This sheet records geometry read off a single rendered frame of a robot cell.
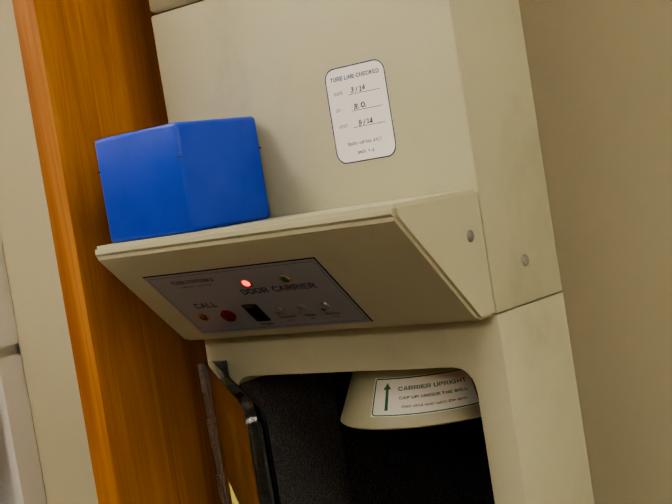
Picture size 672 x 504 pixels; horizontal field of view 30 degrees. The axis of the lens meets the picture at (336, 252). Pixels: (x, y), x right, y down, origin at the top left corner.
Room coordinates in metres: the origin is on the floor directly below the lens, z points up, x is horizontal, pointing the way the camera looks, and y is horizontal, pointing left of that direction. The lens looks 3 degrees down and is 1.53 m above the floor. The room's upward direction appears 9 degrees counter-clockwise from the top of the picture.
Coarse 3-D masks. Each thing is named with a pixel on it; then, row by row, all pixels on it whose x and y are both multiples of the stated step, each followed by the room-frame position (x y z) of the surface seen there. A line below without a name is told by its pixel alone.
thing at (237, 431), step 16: (208, 368) 1.09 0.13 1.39; (208, 384) 1.12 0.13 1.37; (224, 384) 0.98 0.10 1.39; (224, 400) 0.99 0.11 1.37; (240, 400) 0.88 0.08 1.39; (224, 416) 1.01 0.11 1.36; (240, 416) 0.88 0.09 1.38; (224, 432) 1.04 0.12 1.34; (240, 432) 0.90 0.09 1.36; (256, 432) 0.85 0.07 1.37; (224, 448) 1.06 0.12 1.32; (240, 448) 0.92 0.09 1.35; (256, 448) 0.85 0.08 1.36; (224, 464) 1.09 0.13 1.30; (240, 464) 0.94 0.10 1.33; (256, 464) 0.85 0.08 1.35; (224, 480) 1.12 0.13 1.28; (240, 480) 0.97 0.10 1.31; (256, 480) 0.85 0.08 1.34; (240, 496) 0.99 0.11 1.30; (256, 496) 0.87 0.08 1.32
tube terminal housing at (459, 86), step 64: (256, 0) 1.09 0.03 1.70; (320, 0) 1.04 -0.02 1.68; (384, 0) 1.01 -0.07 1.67; (448, 0) 0.97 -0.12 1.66; (512, 0) 1.05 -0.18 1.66; (192, 64) 1.14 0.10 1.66; (256, 64) 1.09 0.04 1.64; (320, 64) 1.05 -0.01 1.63; (384, 64) 1.01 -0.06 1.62; (448, 64) 0.98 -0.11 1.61; (512, 64) 1.03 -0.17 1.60; (256, 128) 1.10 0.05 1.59; (320, 128) 1.06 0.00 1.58; (448, 128) 0.98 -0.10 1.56; (512, 128) 1.02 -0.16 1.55; (320, 192) 1.06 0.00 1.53; (384, 192) 1.02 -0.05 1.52; (512, 192) 1.01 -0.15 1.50; (512, 256) 1.00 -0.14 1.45; (512, 320) 0.99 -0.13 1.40; (512, 384) 0.97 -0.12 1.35; (576, 384) 1.06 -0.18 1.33; (512, 448) 0.97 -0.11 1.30; (576, 448) 1.04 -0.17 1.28
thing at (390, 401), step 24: (360, 384) 1.10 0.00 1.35; (384, 384) 1.08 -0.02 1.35; (408, 384) 1.06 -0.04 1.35; (432, 384) 1.06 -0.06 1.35; (456, 384) 1.06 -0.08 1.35; (360, 408) 1.09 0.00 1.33; (384, 408) 1.07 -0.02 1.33; (408, 408) 1.06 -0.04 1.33; (432, 408) 1.05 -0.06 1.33; (456, 408) 1.05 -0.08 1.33
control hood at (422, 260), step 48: (144, 240) 1.04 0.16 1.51; (192, 240) 1.00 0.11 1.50; (240, 240) 0.97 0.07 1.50; (288, 240) 0.95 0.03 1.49; (336, 240) 0.93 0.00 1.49; (384, 240) 0.91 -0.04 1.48; (432, 240) 0.91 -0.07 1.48; (480, 240) 0.96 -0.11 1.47; (144, 288) 1.09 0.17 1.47; (384, 288) 0.96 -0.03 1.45; (432, 288) 0.94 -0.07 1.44; (480, 288) 0.95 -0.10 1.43; (192, 336) 1.13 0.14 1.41; (240, 336) 1.11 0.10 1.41
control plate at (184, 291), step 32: (160, 288) 1.08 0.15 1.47; (192, 288) 1.06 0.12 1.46; (224, 288) 1.04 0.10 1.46; (256, 288) 1.02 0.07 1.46; (288, 288) 1.01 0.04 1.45; (320, 288) 0.99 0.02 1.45; (192, 320) 1.11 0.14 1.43; (224, 320) 1.09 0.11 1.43; (288, 320) 1.05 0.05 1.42; (320, 320) 1.03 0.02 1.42; (352, 320) 1.01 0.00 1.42
